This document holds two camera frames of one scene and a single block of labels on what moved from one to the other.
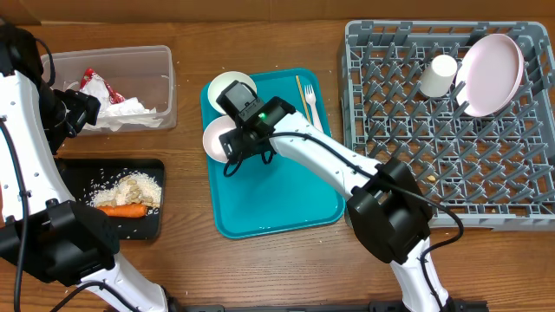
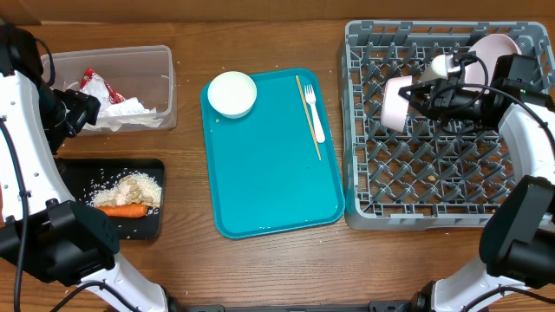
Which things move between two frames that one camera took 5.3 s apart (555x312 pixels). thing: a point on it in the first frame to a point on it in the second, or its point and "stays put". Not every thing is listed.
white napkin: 127,111 stays put
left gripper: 83,107 stays put
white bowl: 216,127 to 395,106
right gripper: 245,144 to 435,107
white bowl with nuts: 219,83 stays put
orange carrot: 125,211 stays put
